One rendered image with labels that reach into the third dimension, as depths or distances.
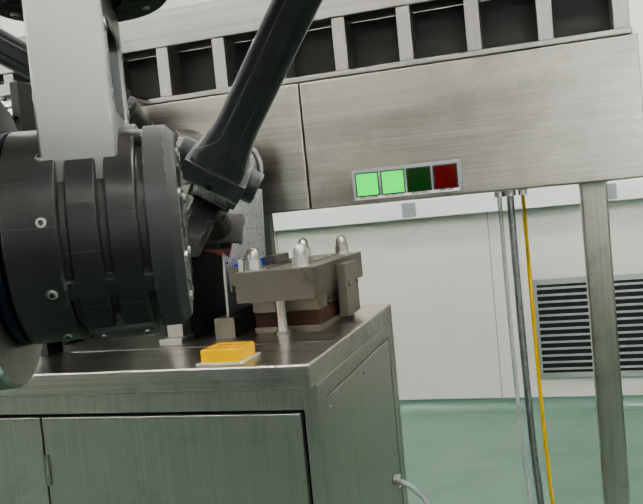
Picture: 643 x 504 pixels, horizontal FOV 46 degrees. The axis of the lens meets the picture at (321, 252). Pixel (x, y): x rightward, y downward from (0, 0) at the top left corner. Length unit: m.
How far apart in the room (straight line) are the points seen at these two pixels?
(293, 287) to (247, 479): 0.37
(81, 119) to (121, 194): 0.05
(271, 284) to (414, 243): 2.70
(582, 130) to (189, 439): 1.03
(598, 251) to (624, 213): 2.19
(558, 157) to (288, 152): 0.61
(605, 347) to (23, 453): 1.29
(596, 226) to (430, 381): 2.47
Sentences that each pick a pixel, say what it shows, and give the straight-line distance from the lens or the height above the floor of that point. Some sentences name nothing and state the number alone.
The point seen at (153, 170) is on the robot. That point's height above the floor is 1.17.
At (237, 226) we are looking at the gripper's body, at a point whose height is 1.12.
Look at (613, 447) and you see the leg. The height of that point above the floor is 0.51.
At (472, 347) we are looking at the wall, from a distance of 4.14.
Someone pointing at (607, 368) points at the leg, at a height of 0.70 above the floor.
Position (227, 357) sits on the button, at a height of 0.91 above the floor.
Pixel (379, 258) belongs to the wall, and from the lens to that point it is 4.15.
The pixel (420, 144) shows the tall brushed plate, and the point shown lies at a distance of 1.74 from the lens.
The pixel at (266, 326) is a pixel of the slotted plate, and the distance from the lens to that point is 1.53.
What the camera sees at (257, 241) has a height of 1.08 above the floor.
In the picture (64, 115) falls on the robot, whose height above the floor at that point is 1.21.
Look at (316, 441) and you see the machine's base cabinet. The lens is 1.24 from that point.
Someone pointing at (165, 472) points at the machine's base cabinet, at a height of 0.72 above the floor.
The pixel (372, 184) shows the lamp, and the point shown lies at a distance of 1.75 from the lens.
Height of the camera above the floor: 1.13
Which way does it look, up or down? 3 degrees down
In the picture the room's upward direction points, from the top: 5 degrees counter-clockwise
